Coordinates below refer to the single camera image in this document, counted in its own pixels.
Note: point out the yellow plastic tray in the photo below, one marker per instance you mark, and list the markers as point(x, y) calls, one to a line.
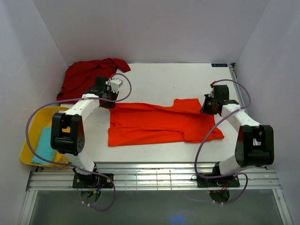
point(42, 119)

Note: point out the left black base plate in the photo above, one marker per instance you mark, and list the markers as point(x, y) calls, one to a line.
point(92, 181)

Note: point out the aluminium rail frame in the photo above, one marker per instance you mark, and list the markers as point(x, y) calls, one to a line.
point(155, 183)

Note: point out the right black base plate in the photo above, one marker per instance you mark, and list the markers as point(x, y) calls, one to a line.
point(230, 182)

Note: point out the teal folded t shirt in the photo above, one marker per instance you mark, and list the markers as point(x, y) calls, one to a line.
point(43, 148)

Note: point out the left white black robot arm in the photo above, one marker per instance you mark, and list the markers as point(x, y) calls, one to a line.
point(67, 132)

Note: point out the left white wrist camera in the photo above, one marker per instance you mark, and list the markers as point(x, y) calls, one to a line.
point(115, 85)

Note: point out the dark red t shirt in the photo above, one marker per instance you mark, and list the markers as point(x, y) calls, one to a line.
point(82, 75)

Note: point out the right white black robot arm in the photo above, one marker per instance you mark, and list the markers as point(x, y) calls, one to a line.
point(255, 141)

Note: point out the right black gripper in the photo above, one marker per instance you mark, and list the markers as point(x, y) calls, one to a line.
point(205, 109)

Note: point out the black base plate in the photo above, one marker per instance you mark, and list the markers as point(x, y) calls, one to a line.
point(92, 181)
point(230, 182)

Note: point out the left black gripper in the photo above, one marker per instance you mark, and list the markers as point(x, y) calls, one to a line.
point(114, 94)

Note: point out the orange t shirt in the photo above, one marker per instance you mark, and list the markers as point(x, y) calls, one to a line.
point(142, 123)

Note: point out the blue table label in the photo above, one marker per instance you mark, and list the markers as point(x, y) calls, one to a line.
point(219, 65)

